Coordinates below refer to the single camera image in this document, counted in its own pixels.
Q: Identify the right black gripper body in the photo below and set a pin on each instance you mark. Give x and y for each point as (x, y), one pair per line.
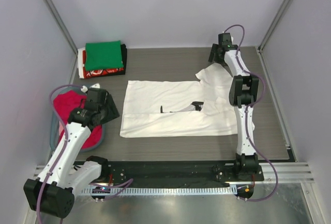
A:
(217, 59)

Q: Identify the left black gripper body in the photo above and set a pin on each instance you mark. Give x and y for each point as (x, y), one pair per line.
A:
(108, 110)

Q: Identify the white printed t-shirt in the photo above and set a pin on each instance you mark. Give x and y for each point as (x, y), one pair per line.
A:
(180, 109)

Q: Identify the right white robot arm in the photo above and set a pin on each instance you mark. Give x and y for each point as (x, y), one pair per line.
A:
(242, 96)

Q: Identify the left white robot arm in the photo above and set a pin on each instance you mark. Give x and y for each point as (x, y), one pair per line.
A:
(54, 190)

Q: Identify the folded red printed t-shirt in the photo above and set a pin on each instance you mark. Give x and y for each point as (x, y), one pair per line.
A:
(97, 73)

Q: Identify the folded white t-shirt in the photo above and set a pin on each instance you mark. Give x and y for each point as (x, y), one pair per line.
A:
(80, 62)

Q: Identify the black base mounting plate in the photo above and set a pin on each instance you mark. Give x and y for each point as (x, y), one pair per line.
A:
(177, 174)

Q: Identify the slotted grey cable duct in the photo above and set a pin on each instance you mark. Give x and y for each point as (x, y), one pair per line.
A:
(102, 192)

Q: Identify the left aluminium corner post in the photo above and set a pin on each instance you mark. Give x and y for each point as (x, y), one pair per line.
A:
(60, 23)

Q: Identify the aluminium corner post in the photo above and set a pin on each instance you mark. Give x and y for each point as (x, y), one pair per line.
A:
(276, 20)
(60, 23)

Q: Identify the right aluminium corner post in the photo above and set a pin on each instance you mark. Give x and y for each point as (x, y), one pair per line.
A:
(276, 20)

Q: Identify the aluminium frame rail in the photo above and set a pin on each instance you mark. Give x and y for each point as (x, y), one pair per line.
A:
(288, 172)

